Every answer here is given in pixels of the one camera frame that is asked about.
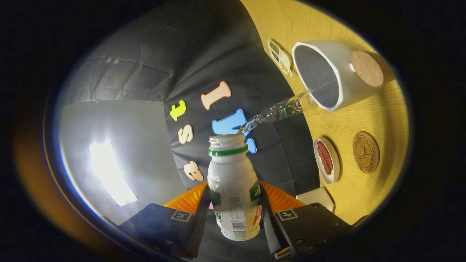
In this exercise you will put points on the white divided snack tray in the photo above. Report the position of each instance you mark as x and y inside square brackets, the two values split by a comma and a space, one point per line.
[287, 62]

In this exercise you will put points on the black backdrop cloth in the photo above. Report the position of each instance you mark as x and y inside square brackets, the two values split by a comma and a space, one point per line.
[145, 62]

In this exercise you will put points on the pile of green beans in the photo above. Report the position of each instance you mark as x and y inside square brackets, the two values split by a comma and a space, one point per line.
[274, 47]

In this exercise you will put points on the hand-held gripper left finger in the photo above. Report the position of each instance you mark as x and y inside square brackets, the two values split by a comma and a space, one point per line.
[160, 225]

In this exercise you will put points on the red meat slice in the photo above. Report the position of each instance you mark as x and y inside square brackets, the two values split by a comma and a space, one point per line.
[324, 158]

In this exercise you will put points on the cream toaster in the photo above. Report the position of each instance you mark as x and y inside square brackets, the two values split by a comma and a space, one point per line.
[316, 196]

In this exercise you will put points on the white juice bottle green label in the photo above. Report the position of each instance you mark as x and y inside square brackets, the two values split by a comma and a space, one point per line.
[233, 174]

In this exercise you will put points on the round cork coaster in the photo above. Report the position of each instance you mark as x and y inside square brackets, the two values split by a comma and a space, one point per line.
[366, 153]

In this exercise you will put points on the wooden table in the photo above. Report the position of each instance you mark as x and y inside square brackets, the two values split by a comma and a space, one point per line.
[364, 116]

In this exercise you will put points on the pile of dark red beans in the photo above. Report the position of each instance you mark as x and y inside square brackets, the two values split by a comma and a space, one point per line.
[275, 56]

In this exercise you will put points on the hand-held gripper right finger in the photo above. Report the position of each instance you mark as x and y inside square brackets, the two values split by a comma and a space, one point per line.
[309, 225]

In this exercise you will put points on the clear plastic water bottle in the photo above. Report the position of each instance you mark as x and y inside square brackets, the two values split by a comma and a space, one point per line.
[287, 109]

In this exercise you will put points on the oval grey plate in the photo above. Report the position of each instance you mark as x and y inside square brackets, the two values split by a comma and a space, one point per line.
[335, 163]

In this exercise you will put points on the pile of yellow beans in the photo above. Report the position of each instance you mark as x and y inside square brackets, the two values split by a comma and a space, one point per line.
[284, 67]

